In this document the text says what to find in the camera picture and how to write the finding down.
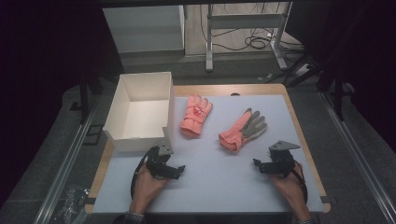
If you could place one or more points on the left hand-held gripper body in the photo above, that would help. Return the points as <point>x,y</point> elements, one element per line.
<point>157,163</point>

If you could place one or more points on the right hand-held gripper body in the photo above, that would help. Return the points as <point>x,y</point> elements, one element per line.
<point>280,161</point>

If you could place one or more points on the pink and grey glove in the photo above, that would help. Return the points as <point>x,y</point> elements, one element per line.
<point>239,132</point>

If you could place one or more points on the white box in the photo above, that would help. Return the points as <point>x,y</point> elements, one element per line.
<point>146,115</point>

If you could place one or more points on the pink glove with red trim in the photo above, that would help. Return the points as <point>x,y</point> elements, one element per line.
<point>195,116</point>

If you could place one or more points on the person's left hand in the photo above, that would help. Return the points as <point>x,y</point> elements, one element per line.
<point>145,189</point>

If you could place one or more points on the person's right hand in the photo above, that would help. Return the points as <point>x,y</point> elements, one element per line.
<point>292,191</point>

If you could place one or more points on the light grey table mat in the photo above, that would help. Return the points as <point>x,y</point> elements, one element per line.
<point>218,183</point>

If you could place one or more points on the black tape piece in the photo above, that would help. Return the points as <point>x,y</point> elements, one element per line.
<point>90,200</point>
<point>325,199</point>

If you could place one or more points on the black stand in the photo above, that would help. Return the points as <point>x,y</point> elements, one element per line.
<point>338,93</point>
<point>84,93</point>

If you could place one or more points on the white power strip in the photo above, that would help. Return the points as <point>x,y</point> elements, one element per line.
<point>302,70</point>

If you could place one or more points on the clear plastic bag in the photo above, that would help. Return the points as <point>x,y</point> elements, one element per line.
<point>70,205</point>

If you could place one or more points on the white cabinet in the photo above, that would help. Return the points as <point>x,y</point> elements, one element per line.
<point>143,29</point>

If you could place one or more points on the black floor bracket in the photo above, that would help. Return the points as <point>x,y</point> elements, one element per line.
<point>93,134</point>

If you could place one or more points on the metal floor rail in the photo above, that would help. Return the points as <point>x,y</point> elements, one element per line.
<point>65,165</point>
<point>358,155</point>

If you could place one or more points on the grey metal desk frame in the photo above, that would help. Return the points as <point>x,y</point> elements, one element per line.
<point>246,21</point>

